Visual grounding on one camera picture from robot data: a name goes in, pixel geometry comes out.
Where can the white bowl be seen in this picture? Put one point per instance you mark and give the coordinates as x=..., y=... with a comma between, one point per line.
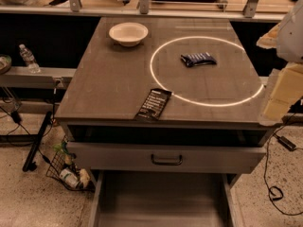
x=128, y=34

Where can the grey drawer cabinet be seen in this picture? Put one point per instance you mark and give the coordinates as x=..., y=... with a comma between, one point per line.
x=214, y=105

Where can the black snack bar wrapper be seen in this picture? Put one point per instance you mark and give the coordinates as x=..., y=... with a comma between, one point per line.
x=153, y=105

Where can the clear plastic water bottle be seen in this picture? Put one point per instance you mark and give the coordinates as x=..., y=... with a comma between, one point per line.
x=29, y=59

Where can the white bottle in basket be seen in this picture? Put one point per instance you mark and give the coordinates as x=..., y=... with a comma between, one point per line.
x=68, y=177

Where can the bowl on side shelf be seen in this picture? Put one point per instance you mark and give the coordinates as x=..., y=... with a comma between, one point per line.
x=5, y=63

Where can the blue rxbar blueberry wrapper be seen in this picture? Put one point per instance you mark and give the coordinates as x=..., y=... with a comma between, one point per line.
x=195, y=59

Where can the open grey lower drawer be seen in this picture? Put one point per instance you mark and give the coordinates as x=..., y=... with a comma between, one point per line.
x=162, y=199

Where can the grey upper drawer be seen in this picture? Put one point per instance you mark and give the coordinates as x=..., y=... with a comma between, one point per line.
x=231, y=160

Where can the black drawer handle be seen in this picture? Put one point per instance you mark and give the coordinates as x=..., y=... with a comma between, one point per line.
x=166, y=161

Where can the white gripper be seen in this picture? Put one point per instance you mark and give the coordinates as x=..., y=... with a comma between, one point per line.
x=291, y=37

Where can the wire basket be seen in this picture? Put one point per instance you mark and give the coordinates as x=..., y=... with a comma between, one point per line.
x=64, y=159

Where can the black bar on floor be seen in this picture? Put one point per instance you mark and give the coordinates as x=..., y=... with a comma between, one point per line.
x=36, y=143

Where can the grey side shelf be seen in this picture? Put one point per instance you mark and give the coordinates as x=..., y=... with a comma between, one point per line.
x=48, y=78

